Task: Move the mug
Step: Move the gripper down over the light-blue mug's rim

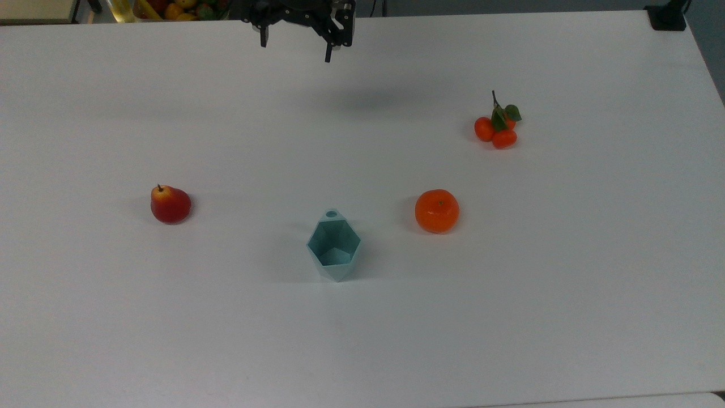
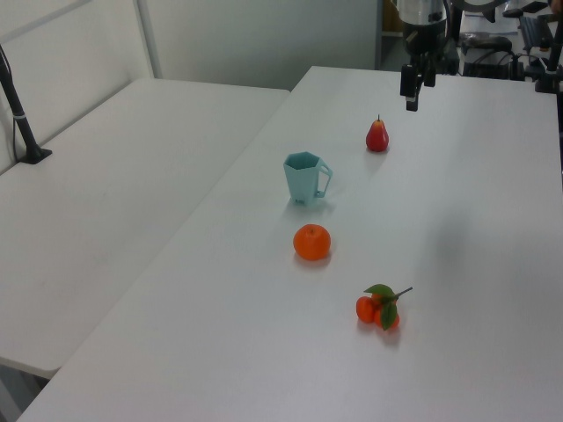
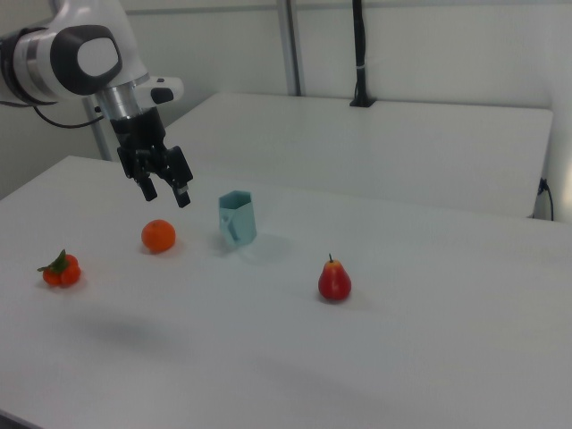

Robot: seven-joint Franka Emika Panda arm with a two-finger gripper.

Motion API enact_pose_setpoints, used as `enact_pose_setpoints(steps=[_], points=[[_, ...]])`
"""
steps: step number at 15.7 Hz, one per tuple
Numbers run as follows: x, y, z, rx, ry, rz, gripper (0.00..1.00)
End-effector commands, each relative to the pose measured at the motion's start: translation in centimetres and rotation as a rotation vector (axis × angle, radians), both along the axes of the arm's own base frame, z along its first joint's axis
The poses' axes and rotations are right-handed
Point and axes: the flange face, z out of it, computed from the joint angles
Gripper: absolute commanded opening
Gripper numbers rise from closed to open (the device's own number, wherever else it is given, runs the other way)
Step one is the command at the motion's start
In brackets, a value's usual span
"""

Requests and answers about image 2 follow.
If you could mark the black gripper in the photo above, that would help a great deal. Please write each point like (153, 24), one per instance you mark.
(423, 40)

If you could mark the teal hexagonal plastic mug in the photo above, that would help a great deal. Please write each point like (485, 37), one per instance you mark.
(301, 180)

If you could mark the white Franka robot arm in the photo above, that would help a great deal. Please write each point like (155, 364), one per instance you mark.
(421, 10)

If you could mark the red toy pear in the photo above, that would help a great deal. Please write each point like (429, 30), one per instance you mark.
(377, 137)

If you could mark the black desk equipment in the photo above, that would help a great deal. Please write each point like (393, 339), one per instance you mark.
(488, 57)

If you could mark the black clamp stand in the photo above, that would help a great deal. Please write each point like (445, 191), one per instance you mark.
(550, 66)

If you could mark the orange toy fruit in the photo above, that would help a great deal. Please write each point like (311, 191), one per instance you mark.
(312, 242)

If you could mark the tangerine cluster with green leaves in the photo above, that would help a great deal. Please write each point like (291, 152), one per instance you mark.
(366, 309)

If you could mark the white side table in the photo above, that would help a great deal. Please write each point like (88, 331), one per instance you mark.
(110, 184)

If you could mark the white partition frame post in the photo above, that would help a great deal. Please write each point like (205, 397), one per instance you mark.
(148, 39)

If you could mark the black camera stand pole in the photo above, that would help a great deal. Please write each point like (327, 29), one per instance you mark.
(23, 127)

